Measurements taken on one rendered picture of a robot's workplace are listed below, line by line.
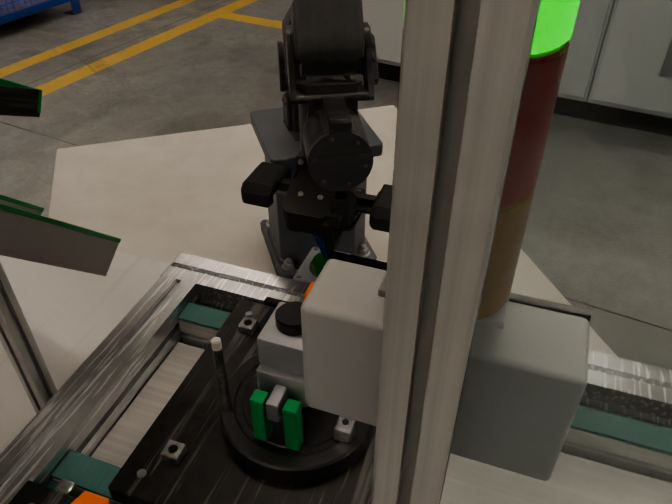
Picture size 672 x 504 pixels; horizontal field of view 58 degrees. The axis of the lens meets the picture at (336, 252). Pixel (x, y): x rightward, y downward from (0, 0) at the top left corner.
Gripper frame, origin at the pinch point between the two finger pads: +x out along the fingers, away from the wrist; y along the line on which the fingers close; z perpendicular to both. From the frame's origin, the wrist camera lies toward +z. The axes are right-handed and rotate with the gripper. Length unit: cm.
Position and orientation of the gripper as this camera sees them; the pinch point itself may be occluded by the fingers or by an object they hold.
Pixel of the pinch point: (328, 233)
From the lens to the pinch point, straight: 68.9
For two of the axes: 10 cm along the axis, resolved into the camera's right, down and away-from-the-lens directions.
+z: -3.3, 5.8, -7.4
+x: 0.0, 7.9, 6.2
